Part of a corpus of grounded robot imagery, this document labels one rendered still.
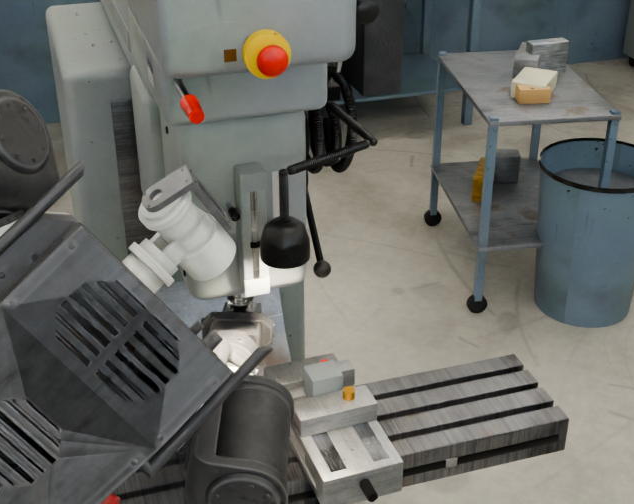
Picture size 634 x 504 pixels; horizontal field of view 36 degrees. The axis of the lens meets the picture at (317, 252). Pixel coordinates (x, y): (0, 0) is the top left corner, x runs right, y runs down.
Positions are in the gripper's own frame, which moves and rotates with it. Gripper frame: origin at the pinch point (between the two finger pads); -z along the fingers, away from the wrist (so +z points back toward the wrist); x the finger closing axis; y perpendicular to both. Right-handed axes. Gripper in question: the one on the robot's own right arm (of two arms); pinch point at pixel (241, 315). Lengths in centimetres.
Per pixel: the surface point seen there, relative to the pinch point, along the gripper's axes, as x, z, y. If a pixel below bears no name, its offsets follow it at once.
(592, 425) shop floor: -99, -125, 121
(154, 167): 14.3, -5.4, -25.3
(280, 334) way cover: -2.9, -33.4, 26.3
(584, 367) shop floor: -101, -159, 121
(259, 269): -5.1, 11.8, -16.4
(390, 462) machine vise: -26.7, 10.5, 22.4
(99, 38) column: 34, -48, -34
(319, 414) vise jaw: -13.8, 3.2, 18.3
